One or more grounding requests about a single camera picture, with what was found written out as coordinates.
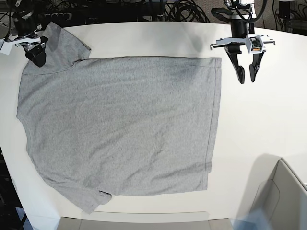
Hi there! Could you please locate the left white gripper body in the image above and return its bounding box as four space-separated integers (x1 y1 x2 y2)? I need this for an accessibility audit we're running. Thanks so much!
210 35 275 50

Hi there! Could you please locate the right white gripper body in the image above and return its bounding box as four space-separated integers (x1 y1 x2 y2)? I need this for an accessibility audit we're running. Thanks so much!
4 35 41 48

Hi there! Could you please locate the grey T-shirt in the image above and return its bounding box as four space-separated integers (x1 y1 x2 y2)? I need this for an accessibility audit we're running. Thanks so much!
16 23 222 213

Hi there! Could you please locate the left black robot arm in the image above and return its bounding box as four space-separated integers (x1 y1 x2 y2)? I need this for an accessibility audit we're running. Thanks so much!
210 0 275 84

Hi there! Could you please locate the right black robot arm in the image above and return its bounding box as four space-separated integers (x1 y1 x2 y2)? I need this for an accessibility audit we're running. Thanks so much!
0 0 48 67

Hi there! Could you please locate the black power strip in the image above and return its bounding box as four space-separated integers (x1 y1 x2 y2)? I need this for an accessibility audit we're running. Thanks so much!
42 12 72 22

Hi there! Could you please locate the grey bin at right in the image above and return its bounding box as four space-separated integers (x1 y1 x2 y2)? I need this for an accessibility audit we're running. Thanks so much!
251 159 307 230

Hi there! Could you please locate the grey bin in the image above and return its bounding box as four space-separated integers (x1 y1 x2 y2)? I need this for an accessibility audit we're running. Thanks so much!
57 211 233 230
251 159 307 230

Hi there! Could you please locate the blue translucent object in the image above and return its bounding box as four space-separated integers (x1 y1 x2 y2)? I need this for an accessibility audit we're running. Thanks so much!
231 208 272 230

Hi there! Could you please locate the grey bin at bottom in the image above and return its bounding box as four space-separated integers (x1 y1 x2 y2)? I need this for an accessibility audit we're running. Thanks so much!
57 211 233 230

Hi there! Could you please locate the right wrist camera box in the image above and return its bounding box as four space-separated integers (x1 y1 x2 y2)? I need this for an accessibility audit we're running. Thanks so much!
0 39 12 55

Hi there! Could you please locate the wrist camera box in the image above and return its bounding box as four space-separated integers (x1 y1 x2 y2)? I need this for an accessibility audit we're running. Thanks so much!
0 39 12 55
245 34 264 54

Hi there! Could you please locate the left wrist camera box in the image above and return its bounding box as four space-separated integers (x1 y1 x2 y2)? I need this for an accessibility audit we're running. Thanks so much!
245 34 264 54

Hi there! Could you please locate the black cable bundle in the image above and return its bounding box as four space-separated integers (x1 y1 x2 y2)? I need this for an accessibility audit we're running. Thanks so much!
165 0 212 23

